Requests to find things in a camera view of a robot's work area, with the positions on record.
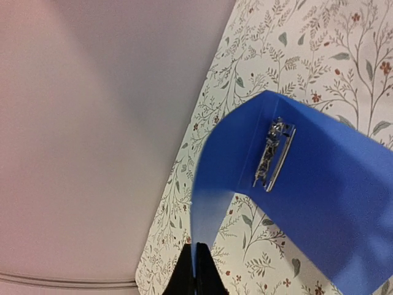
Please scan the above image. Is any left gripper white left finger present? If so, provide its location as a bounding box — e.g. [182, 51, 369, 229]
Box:
[163, 244, 194, 295]

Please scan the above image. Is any floral patterned table mat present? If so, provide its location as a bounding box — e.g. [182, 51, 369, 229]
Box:
[136, 1, 392, 294]

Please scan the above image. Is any chrome lever arch clip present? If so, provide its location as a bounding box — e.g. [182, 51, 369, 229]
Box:
[252, 117, 297, 192]

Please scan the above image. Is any blue folder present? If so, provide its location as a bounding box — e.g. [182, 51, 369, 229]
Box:
[190, 91, 392, 294]

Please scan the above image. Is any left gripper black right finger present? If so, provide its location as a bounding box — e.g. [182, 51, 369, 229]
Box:
[195, 243, 228, 295]

